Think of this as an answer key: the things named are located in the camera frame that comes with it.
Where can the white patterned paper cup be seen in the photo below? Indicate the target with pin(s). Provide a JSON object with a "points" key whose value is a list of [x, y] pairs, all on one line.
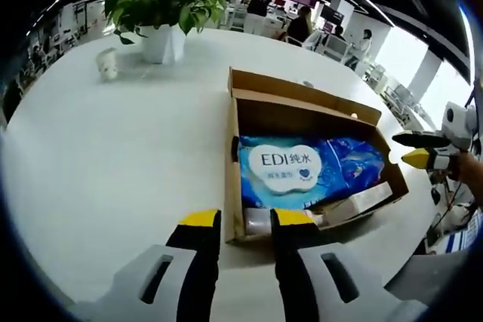
{"points": [[107, 65]]}

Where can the dark monitor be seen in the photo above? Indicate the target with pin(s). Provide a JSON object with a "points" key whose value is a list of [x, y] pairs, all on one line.
{"points": [[333, 14]]}

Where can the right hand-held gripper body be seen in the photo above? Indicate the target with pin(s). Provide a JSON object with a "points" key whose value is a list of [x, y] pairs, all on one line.
{"points": [[458, 122]]}

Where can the white office chair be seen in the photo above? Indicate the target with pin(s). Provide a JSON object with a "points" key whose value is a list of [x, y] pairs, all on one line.
{"points": [[336, 47]]}

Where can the light blue soft wipes pack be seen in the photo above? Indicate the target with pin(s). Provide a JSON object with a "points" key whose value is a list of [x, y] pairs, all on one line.
{"points": [[287, 171]]}

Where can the brown cardboard shoe box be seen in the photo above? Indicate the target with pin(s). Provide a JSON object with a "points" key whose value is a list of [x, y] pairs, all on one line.
{"points": [[287, 92]]}

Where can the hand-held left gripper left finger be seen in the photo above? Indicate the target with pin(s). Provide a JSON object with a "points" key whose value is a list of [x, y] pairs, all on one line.
{"points": [[196, 273]]}

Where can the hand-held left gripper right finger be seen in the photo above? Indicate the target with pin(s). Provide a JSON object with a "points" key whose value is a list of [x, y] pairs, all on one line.
{"points": [[298, 273]]}

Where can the white cosmetic carton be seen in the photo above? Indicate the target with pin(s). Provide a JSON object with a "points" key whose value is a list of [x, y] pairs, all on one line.
{"points": [[371, 195]]}

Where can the white pump bottle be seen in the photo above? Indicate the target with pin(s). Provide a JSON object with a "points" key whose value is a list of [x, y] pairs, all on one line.
{"points": [[256, 222]]}

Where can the person's right hand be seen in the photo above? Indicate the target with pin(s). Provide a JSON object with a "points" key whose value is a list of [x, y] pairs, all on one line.
{"points": [[471, 169]]}

